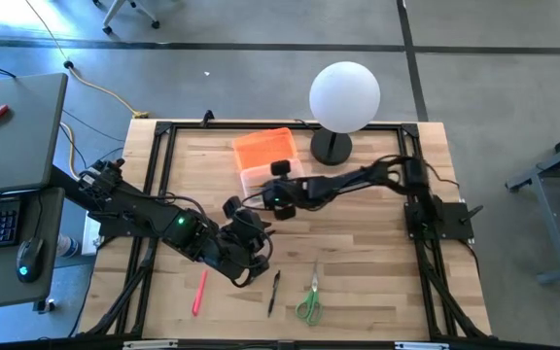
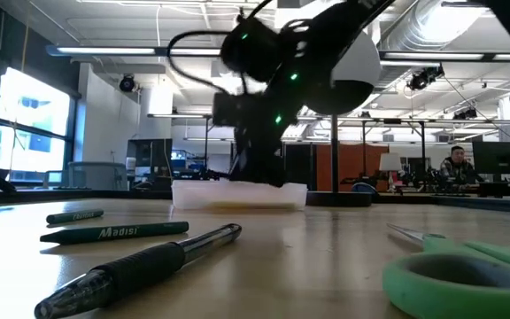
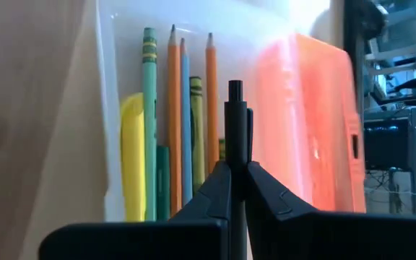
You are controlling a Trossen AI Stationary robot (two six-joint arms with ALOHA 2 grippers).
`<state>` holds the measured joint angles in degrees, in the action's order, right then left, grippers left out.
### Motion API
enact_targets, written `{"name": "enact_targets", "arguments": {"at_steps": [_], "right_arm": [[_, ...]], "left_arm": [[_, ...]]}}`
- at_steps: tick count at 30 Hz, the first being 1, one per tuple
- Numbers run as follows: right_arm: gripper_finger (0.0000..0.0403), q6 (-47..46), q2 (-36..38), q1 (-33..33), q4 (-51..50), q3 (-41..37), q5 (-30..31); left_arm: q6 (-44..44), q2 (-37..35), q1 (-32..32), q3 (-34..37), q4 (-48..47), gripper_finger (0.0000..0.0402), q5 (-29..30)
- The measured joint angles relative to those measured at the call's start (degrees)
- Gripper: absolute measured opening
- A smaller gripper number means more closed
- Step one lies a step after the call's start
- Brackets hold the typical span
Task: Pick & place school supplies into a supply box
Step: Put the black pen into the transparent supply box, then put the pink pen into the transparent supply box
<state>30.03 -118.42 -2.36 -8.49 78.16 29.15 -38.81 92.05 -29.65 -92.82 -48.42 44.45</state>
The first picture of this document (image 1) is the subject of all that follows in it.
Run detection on black floor cable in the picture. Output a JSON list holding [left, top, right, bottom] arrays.
[[60, 109, 126, 169]]

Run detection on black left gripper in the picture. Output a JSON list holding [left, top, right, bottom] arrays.
[[209, 194, 277, 288]]

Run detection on orange-lidded clear pencil box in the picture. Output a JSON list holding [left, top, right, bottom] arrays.
[[231, 126, 307, 211]]

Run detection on pink pen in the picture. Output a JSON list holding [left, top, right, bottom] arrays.
[[192, 269, 209, 318]]

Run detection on office chair base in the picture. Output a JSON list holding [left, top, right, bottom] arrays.
[[92, 0, 161, 37]]

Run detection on black computer mouse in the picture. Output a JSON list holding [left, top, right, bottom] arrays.
[[16, 236, 46, 285]]

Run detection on green-handled scissors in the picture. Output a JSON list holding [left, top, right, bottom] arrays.
[[295, 262, 324, 328]]

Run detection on white globe lamp black base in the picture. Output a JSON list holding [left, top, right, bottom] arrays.
[[308, 60, 382, 167]]

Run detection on black aluminium table frame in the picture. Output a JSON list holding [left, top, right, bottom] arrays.
[[78, 120, 493, 342]]

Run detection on long black pen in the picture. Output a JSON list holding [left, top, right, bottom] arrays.
[[266, 269, 282, 319]]

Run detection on yellow floor cable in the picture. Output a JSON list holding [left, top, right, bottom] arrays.
[[24, 0, 151, 120]]

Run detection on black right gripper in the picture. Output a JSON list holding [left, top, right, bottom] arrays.
[[251, 158, 313, 222]]

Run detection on blue-grey metal table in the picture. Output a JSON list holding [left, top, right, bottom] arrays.
[[505, 121, 560, 286]]

